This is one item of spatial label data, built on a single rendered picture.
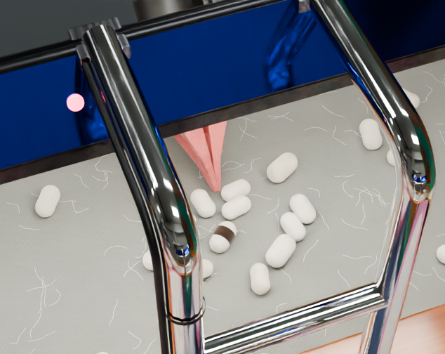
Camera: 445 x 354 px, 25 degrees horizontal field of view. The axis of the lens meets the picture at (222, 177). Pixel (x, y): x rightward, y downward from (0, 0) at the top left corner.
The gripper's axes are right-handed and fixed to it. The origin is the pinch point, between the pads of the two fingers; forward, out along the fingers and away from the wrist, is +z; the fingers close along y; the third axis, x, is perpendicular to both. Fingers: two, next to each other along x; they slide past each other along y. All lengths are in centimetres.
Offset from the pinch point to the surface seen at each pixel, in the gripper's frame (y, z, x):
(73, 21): 7, -31, 128
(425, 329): 11.7, 16.7, -15.4
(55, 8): 4, -35, 131
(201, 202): -2.1, 1.3, -1.1
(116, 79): -12.3, -11.6, -38.2
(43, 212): -16.9, -2.0, 2.2
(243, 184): 2.7, 0.9, -0.7
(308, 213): 7.3, 5.1, -4.5
